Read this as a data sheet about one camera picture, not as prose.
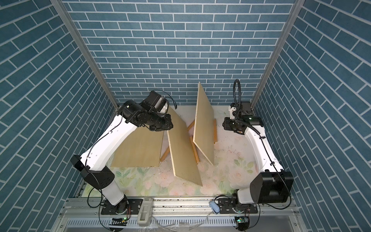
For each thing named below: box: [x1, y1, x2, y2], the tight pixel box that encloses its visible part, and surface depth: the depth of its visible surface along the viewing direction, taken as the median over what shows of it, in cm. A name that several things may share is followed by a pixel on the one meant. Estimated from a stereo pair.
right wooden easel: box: [213, 118, 218, 144], surface depth 100 cm
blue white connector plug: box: [209, 200, 221, 215], surface depth 73 cm
